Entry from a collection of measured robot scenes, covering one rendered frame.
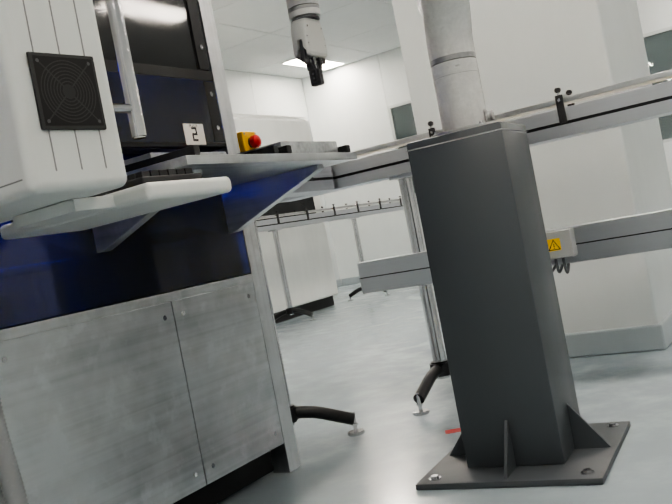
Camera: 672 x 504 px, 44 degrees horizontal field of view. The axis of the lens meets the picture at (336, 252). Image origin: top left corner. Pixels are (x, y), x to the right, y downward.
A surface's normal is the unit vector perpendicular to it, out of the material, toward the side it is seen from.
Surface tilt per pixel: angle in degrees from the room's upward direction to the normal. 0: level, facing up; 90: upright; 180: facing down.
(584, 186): 90
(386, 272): 90
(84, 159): 90
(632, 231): 90
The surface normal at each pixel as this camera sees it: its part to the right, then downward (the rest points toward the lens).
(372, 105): -0.51, 0.11
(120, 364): 0.83, -0.15
